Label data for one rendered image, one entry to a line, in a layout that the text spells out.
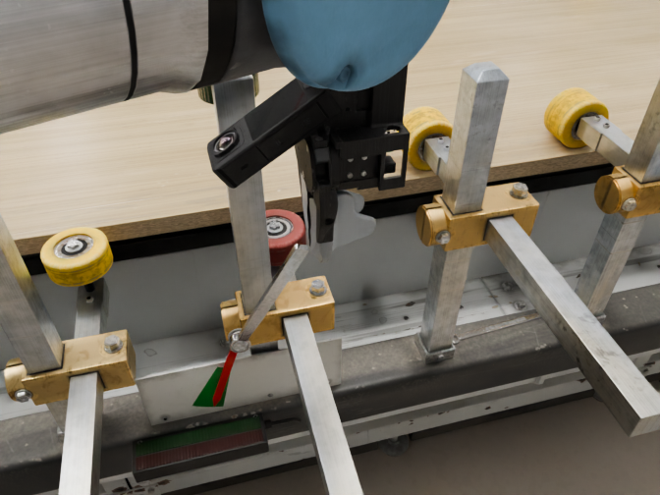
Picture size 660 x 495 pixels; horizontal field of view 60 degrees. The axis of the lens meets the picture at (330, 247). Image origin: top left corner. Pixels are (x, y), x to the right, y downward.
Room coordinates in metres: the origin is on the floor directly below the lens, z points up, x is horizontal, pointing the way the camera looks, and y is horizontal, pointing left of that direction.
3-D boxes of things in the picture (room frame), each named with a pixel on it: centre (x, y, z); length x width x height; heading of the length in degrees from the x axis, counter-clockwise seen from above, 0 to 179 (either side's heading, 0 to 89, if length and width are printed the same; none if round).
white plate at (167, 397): (0.44, 0.11, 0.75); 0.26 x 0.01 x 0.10; 105
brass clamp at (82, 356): (0.42, 0.31, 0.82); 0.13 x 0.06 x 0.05; 105
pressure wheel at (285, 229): (0.57, 0.07, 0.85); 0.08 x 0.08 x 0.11
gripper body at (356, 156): (0.42, -0.01, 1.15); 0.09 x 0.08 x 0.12; 105
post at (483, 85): (0.54, -0.15, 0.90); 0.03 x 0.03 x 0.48; 15
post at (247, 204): (0.48, 0.09, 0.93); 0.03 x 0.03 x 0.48; 15
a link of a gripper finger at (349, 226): (0.40, -0.01, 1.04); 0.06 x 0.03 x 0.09; 105
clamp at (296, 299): (0.48, 0.07, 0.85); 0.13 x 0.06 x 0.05; 105
